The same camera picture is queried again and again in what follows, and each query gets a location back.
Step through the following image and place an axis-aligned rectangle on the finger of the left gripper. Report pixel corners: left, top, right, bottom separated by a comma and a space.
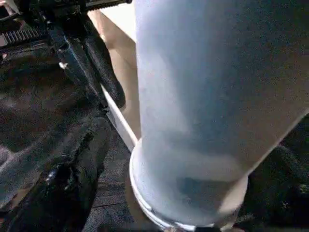
83, 33, 126, 109

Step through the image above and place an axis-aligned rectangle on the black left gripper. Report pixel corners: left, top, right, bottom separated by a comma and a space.
0, 0, 132, 109

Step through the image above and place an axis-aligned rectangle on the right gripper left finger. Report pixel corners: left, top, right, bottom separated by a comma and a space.
0, 116, 113, 232

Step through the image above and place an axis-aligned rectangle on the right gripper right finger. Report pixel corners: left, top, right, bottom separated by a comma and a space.
238, 145, 309, 232

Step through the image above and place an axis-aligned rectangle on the white plastic table leg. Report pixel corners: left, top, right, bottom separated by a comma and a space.
133, 0, 309, 229

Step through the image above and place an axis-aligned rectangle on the black work mat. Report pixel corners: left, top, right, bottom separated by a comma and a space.
0, 43, 309, 232

